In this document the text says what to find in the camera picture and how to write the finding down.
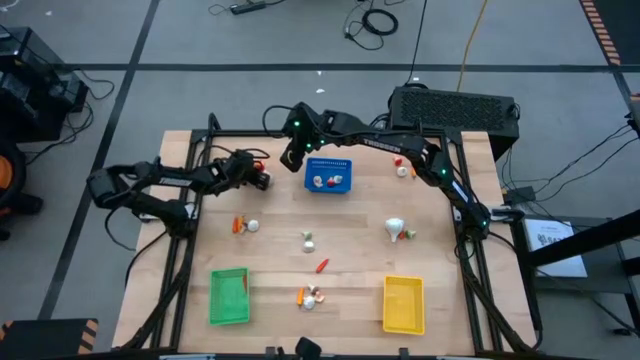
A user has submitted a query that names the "blue plastic basket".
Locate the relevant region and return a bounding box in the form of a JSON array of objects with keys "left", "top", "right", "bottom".
[{"left": 303, "top": 156, "right": 353, "bottom": 195}]

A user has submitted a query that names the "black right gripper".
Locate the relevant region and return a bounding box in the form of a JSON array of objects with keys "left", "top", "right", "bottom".
[{"left": 279, "top": 102, "right": 326, "bottom": 174}]

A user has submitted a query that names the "black equipment cart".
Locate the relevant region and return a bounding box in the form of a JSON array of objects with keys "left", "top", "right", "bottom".
[{"left": 0, "top": 25, "right": 90, "bottom": 144}]

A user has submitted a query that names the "thin black floor cable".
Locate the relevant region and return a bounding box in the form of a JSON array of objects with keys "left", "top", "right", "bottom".
[{"left": 502, "top": 122, "right": 640, "bottom": 194}]

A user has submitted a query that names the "white paper sheet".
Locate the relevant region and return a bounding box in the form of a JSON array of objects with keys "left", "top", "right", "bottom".
[{"left": 523, "top": 218, "right": 589, "bottom": 279}]

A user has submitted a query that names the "yellow floor cable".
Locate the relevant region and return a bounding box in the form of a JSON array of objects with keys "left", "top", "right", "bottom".
[{"left": 456, "top": 0, "right": 489, "bottom": 92}]

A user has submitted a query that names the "green plastic basket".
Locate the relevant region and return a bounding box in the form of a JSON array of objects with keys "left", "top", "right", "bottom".
[{"left": 208, "top": 266, "right": 251, "bottom": 327}]

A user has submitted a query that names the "black metal stand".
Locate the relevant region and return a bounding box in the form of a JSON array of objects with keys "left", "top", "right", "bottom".
[{"left": 509, "top": 207, "right": 640, "bottom": 336}]

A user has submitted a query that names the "black rounded object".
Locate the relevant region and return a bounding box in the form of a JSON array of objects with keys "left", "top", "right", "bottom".
[{"left": 294, "top": 336, "right": 322, "bottom": 360}]

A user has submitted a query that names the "black power brick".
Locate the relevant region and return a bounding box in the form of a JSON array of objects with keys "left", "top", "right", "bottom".
[{"left": 502, "top": 186, "right": 535, "bottom": 202}]

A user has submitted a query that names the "coiled black cable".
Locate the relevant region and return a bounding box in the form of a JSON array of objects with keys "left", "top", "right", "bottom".
[{"left": 342, "top": 0, "right": 400, "bottom": 52}]

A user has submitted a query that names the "large white toy garlic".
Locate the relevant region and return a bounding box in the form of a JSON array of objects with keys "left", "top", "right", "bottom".
[{"left": 383, "top": 217, "right": 406, "bottom": 244}]

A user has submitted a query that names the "long black floor cable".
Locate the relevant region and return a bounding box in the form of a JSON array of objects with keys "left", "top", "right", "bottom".
[{"left": 404, "top": 0, "right": 429, "bottom": 86}]

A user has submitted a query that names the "black power strip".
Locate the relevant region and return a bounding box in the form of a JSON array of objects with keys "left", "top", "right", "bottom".
[{"left": 228, "top": 1, "right": 267, "bottom": 16}]

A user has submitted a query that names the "black computer case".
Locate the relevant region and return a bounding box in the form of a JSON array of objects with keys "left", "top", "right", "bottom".
[{"left": 387, "top": 84, "right": 520, "bottom": 162}]

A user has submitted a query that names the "hazard striped black mat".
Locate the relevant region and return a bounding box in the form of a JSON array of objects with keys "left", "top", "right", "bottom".
[
  {"left": 578, "top": 0, "right": 640, "bottom": 67},
  {"left": 0, "top": 318, "right": 100, "bottom": 360}
]

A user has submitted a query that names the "yellow plastic basket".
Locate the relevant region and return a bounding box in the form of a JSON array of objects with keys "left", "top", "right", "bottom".
[{"left": 382, "top": 274, "right": 426, "bottom": 336}]

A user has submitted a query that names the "orange black wheeled machine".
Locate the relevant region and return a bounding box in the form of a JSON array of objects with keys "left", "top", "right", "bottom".
[{"left": 0, "top": 142, "right": 45, "bottom": 241}]

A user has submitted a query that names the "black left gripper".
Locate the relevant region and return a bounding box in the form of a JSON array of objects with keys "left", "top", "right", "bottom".
[{"left": 227, "top": 148, "right": 274, "bottom": 192}]

